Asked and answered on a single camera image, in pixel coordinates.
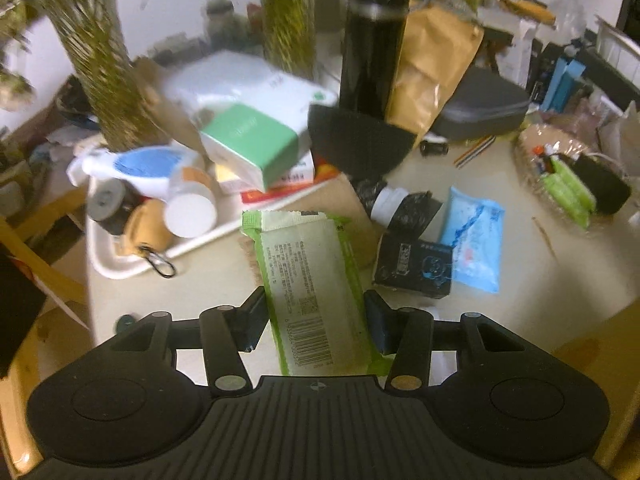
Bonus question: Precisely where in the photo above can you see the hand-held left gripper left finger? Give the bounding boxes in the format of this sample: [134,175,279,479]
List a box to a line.
[110,286,269,398]

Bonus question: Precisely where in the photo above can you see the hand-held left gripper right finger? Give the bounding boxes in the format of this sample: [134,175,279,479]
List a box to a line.
[364,289,531,394]

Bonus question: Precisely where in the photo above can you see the small black box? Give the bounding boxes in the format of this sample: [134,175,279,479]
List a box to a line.
[372,236,454,302]

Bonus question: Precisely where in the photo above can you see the green and white wipes packet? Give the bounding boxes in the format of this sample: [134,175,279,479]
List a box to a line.
[241,210,397,377]

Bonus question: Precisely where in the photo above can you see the blue tissue packet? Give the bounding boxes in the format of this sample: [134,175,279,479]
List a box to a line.
[438,185,506,295]

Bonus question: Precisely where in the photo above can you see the black bag roll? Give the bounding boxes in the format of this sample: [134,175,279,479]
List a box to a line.
[356,178,444,234]

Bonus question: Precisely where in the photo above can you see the white bottle orange label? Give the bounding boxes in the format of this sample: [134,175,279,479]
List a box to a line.
[164,165,219,239]

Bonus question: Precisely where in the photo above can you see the red and white box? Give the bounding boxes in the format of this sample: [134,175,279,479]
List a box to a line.
[216,151,347,207]

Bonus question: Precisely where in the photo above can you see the white tray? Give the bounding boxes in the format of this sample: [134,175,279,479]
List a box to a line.
[84,156,347,282]

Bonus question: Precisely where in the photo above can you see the green and white box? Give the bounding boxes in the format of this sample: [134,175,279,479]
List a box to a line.
[199,103,297,192]

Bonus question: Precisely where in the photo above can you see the thin brown stick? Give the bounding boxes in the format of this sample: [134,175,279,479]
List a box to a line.
[530,215,557,262]

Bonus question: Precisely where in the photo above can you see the black round jar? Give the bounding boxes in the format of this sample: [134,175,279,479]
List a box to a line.
[86,179,139,237]

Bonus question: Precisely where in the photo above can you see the blue white bottle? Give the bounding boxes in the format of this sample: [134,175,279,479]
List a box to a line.
[66,144,202,197]

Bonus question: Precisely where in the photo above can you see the wooden chair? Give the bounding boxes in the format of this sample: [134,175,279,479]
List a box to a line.
[0,180,98,476]

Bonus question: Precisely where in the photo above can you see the woven basket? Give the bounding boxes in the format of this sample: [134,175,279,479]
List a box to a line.
[516,121,637,232]

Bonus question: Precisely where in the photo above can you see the green packets in basket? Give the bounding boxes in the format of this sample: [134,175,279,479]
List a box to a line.
[541,156,599,229]

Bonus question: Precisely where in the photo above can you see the large white packet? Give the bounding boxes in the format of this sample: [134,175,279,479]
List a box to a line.
[161,49,342,155]

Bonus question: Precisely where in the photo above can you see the grey zip case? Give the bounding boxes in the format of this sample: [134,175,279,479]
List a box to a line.
[429,66,532,142]

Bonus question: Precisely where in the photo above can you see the brown paper bag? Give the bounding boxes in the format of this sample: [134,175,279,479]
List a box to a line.
[384,6,487,142]

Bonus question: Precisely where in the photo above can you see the black fabric pouch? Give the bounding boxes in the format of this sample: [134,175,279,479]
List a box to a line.
[569,151,633,217]

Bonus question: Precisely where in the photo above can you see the black thermos bottle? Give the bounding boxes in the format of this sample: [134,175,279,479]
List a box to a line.
[338,0,412,122]

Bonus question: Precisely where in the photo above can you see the black mini tripod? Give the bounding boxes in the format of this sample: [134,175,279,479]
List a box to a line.
[481,29,507,74]

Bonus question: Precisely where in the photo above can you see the dark jar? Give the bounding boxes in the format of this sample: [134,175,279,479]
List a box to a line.
[204,0,252,47]

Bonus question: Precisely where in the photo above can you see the tall black box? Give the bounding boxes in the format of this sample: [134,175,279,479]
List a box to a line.
[529,41,567,107]

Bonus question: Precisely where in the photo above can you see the tall blue box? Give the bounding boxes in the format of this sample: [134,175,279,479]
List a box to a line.
[541,56,587,114]

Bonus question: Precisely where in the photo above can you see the tall white box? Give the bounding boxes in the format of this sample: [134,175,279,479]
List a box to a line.
[499,24,544,92]

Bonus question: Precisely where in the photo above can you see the dried white flowers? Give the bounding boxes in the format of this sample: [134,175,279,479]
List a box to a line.
[0,69,37,112]

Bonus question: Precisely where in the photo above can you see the yellow and black bag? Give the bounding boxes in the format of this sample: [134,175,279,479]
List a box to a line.
[499,0,557,27]

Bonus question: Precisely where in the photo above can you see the cork keychain with carabiner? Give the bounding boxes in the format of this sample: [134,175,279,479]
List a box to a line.
[121,199,177,279]

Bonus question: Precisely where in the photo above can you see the striped strap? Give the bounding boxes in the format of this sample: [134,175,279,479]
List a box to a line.
[453,134,498,168]

